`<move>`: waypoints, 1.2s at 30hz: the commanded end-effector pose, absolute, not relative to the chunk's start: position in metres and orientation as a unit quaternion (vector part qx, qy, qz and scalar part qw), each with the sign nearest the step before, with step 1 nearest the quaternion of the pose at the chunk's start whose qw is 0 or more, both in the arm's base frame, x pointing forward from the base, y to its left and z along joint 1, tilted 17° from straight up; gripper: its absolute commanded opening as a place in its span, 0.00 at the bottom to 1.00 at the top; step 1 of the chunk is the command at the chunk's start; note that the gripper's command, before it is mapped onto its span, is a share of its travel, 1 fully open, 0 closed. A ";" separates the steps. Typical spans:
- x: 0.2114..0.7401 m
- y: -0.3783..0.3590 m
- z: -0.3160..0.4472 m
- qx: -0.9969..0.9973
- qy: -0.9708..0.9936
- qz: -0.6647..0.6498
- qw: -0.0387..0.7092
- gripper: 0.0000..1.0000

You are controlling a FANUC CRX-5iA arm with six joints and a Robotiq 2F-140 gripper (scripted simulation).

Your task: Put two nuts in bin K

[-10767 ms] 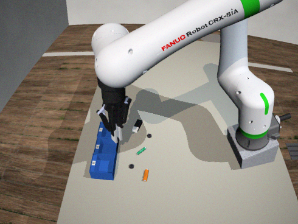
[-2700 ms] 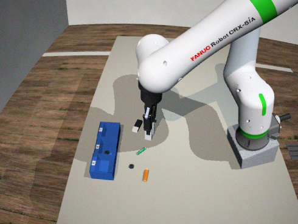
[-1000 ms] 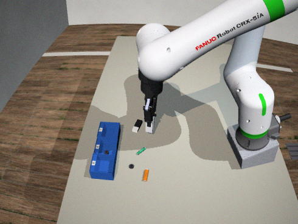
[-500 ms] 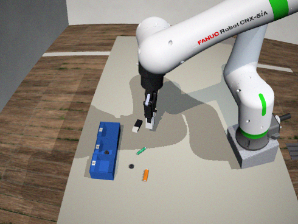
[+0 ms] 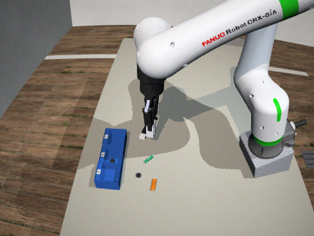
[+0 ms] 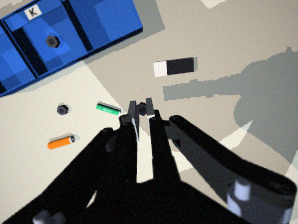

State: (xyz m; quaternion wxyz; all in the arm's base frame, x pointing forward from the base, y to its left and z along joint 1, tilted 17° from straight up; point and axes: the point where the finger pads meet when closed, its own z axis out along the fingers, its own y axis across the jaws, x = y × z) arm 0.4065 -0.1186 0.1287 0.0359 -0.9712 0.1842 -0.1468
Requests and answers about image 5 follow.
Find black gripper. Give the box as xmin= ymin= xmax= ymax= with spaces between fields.
xmin=140 ymin=81 xmax=164 ymax=138

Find blue rack of bins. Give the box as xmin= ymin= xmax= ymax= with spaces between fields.
xmin=94 ymin=128 xmax=127 ymax=190

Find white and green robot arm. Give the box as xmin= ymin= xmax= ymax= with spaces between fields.
xmin=133 ymin=0 xmax=314 ymax=159

